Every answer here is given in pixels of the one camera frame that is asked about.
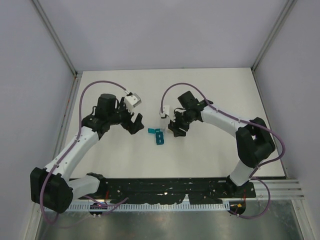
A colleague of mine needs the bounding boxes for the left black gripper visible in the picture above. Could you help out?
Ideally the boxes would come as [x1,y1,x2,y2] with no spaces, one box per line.
[108,97,144,134]

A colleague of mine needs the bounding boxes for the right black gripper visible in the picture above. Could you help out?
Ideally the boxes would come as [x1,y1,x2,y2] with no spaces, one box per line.
[168,109,193,137]

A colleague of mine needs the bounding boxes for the clear pill bottle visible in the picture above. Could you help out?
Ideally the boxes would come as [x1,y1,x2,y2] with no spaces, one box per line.
[160,118,173,134]

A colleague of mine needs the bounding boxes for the teal pill organizer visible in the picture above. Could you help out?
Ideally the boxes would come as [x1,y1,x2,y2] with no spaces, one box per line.
[147,128,165,146]

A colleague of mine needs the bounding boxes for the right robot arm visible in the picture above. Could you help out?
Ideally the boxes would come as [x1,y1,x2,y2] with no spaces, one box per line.
[160,91,276,197]

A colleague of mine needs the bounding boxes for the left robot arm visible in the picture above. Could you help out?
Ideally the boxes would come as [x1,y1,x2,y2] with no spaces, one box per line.
[30,92,144,214]

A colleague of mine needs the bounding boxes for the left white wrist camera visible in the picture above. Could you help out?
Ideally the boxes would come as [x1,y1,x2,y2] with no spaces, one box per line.
[124,91,142,113]

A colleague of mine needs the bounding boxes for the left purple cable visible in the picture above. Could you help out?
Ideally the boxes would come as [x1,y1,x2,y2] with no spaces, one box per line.
[39,80,133,225]

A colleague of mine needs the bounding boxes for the left aluminium frame post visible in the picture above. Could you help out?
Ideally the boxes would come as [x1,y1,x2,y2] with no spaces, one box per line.
[31,0,78,76]

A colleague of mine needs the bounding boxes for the aluminium frame post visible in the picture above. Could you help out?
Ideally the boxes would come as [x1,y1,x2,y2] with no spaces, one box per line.
[250,0,297,73]
[31,0,78,76]

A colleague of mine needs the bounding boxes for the white slotted cable duct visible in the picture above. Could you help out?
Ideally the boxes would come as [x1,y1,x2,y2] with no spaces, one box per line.
[66,201,230,212]

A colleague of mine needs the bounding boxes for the right aluminium frame post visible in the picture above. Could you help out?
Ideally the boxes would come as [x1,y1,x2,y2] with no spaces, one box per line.
[250,0,297,73]

